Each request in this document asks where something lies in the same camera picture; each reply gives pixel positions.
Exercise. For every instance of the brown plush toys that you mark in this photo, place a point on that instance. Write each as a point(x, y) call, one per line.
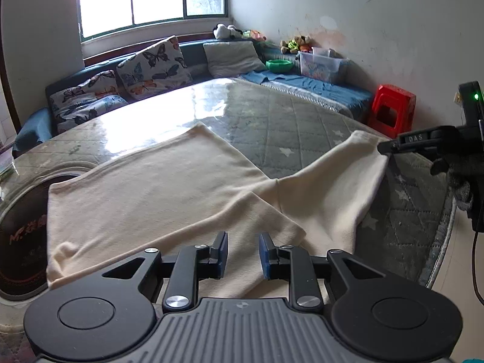
point(299, 43)

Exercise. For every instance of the clear plastic storage box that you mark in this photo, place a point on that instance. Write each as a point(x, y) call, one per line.
point(321, 66)

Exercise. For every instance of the white plush toy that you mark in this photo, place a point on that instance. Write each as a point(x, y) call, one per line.
point(226, 32)

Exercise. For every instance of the cream knit garment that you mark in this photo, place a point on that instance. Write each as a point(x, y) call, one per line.
point(185, 191)

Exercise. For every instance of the grey cushion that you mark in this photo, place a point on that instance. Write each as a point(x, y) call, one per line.
point(228, 59)

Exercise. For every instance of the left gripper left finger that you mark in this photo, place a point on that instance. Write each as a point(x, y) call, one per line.
point(193, 264)

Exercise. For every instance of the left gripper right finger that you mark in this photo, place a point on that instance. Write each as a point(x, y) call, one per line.
point(293, 265)

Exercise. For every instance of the green plastic bowl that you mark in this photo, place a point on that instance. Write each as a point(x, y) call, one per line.
point(279, 66)

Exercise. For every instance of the grey star quilted tablecloth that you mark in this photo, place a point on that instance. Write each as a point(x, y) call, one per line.
point(280, 134)

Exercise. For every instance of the blue corner sofa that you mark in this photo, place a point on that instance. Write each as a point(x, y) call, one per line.
point(343, 98)

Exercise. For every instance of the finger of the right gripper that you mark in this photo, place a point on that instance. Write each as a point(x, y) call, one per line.
point(418, 140)

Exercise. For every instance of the butterfly pillow lying flat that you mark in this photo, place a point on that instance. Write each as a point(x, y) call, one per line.
point(94, 97)

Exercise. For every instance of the butterfly pillow upright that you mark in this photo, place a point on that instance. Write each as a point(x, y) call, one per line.
point(154, 70)

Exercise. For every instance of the round induction cooktop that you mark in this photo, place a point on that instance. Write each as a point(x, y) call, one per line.
point(24, 232)

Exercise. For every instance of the red plastic stool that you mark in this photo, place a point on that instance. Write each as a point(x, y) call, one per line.
point(392, 110)

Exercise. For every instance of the colourful plush toys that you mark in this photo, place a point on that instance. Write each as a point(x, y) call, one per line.
point(254, 35)

